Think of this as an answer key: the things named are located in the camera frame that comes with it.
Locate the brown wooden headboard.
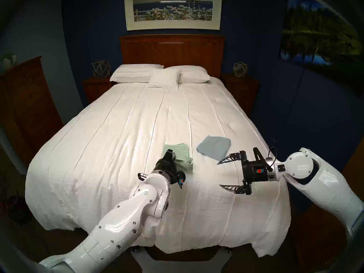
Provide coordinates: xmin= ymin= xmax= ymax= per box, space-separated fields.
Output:
xmin=119 ymin=34 xmax=226 ymax=78

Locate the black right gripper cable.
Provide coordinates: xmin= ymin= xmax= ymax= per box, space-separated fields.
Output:
xmin=267 ymin=146 xmax=278 ymax=172

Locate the brown wooden dresser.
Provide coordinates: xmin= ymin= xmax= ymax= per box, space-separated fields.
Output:
xmin=0 ymin=56 xmax=64 ymax=167

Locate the long white pillow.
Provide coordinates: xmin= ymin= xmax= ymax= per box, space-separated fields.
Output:
xmin=165 ymin=65 xmax=211 ymax=84
xmin=110 ymin=64 xmax=164 ymax=84

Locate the black round floor device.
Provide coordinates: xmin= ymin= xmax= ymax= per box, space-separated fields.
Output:
xmin=7 ymin=194 xmax=33 ymax=224

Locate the forest lake canvas print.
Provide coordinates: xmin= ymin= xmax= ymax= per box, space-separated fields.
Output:
xmin=278 ymin=0 xmax=364 ymax=96

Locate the mint green hand towel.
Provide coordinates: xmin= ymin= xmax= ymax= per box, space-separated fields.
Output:
xmin=162 ymin=143 xmax=194 ymax=171

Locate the brown wooden nightstand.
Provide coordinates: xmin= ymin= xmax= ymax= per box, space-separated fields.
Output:
xmin=220 ymin=73 xmax=260 ymax=116
xmin=81 ymin=77 xmax=115 ymax=104

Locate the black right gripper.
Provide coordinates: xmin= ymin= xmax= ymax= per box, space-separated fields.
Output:
xmin=217 ymin=147 xmax=278 ymax=195

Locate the square pleated white pillow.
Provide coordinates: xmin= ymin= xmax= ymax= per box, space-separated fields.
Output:
xmin=147 ymin=68 xmax=181 ymax=90

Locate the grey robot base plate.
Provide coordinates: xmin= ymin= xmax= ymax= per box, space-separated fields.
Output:
xmin=130 ymin=245 xmax=233 ymax=273

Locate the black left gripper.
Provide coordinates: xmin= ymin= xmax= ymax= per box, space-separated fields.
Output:
xmin=154 ymin=149 xmax=186 ymax=188

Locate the white bed comforter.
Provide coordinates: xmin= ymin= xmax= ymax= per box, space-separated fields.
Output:
xmin=25 ymin=76 xmax=291 ymax=257

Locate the framed flower seascape picture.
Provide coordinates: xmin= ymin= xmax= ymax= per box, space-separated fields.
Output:
xmin=124 ymin=0 xmax=223 ymax=31

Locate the geometric wire ornament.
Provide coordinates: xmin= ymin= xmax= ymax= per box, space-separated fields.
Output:
xmin=91 ymin=59 xmax=111 ymax=79
xmin=233 ymin=62 xmax=248 ymax=77

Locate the light blue hand towel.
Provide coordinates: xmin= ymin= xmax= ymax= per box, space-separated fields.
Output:
xmin=196 ymin=135 xmax=231 ymax=161

